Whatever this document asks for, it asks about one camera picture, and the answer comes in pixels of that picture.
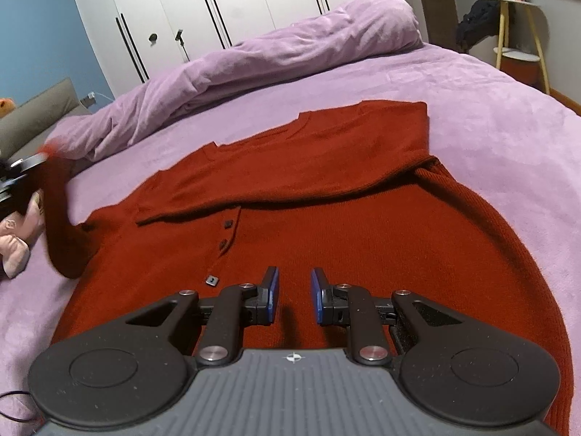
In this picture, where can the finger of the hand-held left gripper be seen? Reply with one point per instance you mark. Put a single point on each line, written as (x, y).
(28, 163)

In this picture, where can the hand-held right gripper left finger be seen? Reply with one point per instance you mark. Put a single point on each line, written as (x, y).
(271, 291)

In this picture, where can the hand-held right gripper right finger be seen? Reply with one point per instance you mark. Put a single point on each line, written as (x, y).
(316, 296)

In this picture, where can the red knit cardigan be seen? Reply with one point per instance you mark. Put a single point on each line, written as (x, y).
(363, 218)

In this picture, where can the pink plush toy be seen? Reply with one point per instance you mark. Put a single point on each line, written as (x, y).
(20, 240)

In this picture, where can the grey padded headboard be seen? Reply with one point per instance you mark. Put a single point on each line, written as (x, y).
(41, 109)

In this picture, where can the orange plush toy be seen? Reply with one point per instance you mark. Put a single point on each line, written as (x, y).
(5, 108)

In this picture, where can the purple duvet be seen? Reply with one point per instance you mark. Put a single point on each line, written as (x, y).
(254, 68)

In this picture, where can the purple bed sheet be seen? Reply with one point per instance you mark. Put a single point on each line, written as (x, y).
(499, 113)

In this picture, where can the white wardrobe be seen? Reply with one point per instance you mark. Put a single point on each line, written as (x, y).
(236, 4)

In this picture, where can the black clothing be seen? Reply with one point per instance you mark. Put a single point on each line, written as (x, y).
(476, 20)

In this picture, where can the yellow wooden side table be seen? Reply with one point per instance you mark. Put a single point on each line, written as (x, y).
(504, 9)

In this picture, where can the white wall charger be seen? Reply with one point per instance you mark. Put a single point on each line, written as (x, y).
(88, 98)

